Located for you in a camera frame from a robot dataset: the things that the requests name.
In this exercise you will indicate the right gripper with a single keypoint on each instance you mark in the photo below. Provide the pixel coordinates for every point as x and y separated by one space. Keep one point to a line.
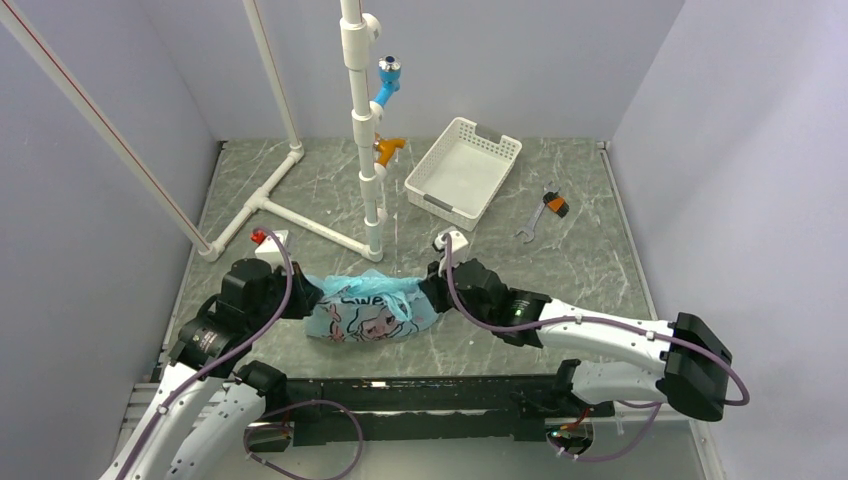
433 285

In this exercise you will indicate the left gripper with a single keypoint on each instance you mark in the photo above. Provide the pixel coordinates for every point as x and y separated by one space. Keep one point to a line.
306 294

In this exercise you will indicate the light blue plastic bag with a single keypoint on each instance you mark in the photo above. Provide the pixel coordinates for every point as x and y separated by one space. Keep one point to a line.
369 307

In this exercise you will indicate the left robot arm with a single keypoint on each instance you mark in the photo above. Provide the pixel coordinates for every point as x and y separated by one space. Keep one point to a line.
205 399

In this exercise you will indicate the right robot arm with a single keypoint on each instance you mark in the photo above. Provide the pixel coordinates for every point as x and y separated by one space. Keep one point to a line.
681 363

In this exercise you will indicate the silver wrench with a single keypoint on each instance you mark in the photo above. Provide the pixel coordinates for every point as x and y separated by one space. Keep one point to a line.
527 231

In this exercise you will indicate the white plastic basket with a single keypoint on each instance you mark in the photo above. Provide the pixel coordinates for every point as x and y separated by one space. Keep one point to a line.
460 174

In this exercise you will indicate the orange black small tool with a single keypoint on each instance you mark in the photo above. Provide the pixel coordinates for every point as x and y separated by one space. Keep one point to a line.
556 203

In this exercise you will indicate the orange pipe fitting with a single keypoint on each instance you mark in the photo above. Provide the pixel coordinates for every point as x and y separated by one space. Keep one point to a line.
386 148

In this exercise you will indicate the blue pipe fitting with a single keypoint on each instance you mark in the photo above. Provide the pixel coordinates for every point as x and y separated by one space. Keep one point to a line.
389 69

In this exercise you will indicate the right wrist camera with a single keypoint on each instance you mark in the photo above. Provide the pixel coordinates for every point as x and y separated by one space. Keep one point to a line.
452 243

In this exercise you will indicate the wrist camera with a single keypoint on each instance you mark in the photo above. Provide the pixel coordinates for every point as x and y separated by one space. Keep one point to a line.
267 249
452 243

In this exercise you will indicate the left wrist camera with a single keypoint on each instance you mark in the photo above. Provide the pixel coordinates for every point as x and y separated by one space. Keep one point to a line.
267 249

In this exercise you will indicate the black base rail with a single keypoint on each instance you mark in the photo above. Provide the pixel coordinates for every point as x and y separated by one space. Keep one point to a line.
520 407

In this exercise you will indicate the white PVC pipe frame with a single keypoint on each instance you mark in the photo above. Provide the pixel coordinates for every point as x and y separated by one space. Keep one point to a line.
220 53

